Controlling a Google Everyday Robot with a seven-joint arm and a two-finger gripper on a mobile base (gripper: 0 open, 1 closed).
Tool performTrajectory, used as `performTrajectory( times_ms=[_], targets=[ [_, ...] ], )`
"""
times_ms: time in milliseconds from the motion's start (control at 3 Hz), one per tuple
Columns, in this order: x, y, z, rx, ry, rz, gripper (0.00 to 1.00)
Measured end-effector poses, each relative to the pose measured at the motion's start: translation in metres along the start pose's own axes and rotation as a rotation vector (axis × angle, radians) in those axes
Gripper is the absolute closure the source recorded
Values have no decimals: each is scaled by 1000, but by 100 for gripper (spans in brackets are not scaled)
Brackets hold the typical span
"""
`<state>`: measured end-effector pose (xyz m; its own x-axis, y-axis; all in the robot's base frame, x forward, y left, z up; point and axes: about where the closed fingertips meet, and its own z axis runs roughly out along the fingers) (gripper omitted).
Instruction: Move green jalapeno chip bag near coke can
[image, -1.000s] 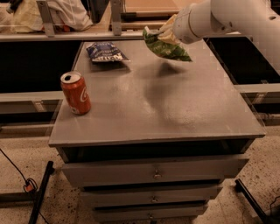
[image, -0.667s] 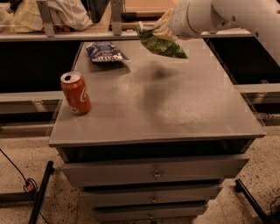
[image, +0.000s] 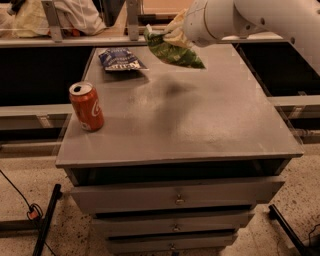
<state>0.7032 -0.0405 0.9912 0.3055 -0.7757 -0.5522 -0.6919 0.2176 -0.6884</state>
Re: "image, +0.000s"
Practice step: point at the grey drawer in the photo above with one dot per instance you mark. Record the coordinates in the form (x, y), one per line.
(135, 197)
(167, 243)
(172, 224)

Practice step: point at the grey metal railing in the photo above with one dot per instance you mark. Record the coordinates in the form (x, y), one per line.
(113, 35)

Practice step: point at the grey drawer cabinet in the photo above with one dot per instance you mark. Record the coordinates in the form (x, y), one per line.
(169, 123)

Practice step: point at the black metal leg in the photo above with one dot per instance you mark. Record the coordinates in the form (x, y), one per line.
(274, 213)
(45, 224)

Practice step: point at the white cloth bundle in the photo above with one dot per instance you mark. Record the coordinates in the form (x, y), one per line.
(38, 18)

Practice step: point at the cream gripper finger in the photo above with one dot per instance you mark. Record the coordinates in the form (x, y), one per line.
(177, 22)
(177, 38)

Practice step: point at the black metal leg right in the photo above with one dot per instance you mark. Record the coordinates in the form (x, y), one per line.
(274, 213)

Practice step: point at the bottom grey drawer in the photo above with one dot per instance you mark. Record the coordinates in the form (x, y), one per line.
(167, 243)

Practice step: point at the middle grey drawer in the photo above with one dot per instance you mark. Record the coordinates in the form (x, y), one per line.
(172, 224)

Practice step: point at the black metal leg left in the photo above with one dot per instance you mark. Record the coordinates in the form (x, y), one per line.
(45, 224)

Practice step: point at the red coke can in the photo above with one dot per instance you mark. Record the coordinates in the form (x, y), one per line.
(85, 102)

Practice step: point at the wooden board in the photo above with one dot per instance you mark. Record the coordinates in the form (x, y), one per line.
(161, 10)

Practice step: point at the top grey drawer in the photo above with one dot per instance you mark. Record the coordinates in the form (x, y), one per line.
(135, 197)

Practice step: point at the blue chip bag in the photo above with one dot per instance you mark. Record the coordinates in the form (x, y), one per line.
(120, 59)

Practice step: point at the green jalapeno chip bag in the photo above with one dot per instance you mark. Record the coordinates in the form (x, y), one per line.
(171, 54)

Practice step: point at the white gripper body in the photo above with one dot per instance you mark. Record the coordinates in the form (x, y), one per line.
(194, 22)

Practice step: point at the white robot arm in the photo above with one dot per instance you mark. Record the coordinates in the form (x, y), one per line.
(207, 22)

